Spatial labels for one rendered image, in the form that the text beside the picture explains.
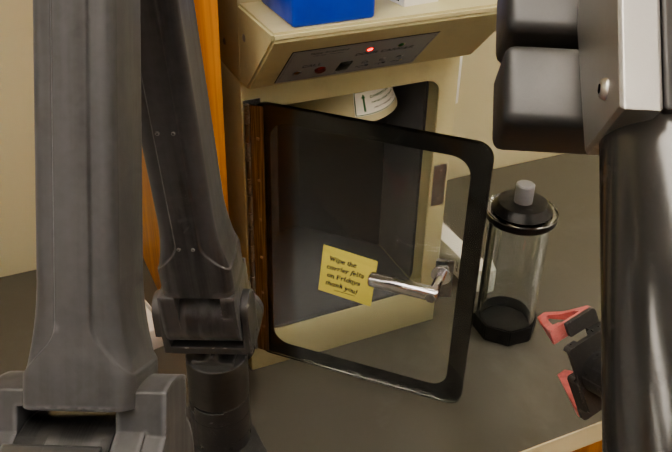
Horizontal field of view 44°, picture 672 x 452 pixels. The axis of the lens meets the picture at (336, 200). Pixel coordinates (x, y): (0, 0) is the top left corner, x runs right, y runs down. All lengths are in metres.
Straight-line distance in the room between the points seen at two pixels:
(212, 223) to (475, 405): 0.68
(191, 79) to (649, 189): 0.41
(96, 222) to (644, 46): 0.30
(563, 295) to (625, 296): 1.24
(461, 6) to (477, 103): 0.80
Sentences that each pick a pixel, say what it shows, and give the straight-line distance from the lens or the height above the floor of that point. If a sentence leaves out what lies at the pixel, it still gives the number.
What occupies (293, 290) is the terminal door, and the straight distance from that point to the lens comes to 1.15.
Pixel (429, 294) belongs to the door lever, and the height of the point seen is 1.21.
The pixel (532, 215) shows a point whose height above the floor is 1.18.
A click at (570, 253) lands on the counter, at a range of 1.61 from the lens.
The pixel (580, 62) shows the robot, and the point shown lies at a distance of 0.31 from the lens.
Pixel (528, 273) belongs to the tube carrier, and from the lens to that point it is 1.29.
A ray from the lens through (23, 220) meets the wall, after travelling 1.55.
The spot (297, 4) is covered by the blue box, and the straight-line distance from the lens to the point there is 0.90.
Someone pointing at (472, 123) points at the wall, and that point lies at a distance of 1.81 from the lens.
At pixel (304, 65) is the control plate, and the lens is 0.98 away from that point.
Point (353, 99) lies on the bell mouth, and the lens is 1.14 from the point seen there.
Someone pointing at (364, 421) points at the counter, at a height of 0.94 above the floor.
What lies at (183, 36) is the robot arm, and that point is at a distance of 0.59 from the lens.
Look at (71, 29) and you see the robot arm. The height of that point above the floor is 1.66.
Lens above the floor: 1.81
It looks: 31 degrees down
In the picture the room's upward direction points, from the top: 1 degrees clockwise
